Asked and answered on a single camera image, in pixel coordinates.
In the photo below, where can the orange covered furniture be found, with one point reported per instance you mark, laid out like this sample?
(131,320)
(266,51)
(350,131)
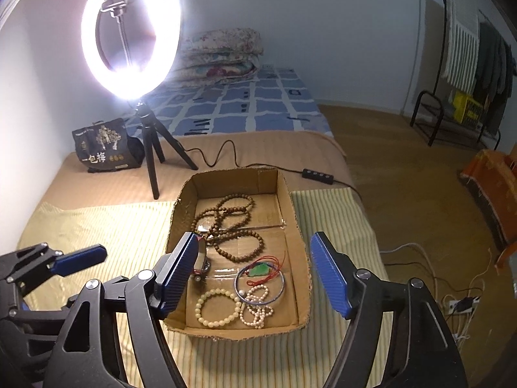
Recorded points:
(491,179)

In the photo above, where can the hanging dark clothes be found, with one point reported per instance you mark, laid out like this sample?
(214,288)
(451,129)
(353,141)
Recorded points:
(494,75)

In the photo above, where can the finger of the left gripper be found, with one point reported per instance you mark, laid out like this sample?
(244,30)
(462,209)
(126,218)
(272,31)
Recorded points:
(67,264)

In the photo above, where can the tan bed blanket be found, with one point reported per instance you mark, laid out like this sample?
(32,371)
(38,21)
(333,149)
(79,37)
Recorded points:
(290,151)

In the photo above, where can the blue patterned bedsheet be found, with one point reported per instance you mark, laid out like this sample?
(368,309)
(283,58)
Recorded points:
(275,99)

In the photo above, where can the black tripod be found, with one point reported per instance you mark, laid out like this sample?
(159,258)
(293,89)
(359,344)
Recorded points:
(152,130)

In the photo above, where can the black metal rack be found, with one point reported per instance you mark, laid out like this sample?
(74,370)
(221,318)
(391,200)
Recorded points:
(431,113)

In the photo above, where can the ring light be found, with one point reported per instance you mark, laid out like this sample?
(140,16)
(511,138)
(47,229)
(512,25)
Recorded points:
(153,29)

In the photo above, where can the black snack bag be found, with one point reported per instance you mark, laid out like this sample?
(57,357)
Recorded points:
(107,147)

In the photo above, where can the red strap wristwatch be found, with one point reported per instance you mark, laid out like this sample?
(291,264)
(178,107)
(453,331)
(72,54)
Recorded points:
(202,264)

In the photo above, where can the dark blue bangle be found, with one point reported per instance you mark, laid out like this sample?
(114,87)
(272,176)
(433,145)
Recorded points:
(261,293)

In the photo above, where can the yellow box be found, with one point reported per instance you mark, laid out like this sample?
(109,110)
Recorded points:
(466,111)

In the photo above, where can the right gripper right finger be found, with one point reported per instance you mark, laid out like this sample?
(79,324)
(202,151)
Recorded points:
(337,274)

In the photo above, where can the cable inline controller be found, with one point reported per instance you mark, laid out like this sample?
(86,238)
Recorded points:
(317,176)

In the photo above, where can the phone holder clamp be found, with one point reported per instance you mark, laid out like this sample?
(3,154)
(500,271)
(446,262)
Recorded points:
(117,10)

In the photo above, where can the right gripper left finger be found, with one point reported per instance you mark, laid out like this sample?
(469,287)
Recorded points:
(172,273)

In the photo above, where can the cardboard box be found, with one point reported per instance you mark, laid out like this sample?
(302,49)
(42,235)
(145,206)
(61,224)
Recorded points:
(245,215)

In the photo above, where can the folded floral quilt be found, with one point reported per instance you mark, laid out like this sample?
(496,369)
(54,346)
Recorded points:
(217,56)

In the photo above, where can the hanging striped towel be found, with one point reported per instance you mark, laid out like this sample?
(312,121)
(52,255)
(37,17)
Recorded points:
(462,45)

